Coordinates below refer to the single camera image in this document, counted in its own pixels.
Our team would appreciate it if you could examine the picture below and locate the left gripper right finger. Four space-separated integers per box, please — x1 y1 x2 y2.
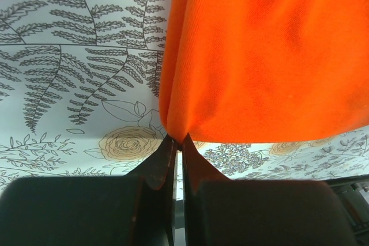
182 137 356 245

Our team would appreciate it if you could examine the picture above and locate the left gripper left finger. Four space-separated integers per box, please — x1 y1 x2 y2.
1 137 178 245

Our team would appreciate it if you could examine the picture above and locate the floral patterned table mat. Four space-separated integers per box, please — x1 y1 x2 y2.
0 0 369 200

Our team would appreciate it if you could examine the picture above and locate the orange t shirt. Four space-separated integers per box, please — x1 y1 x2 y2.
159 0 368 143

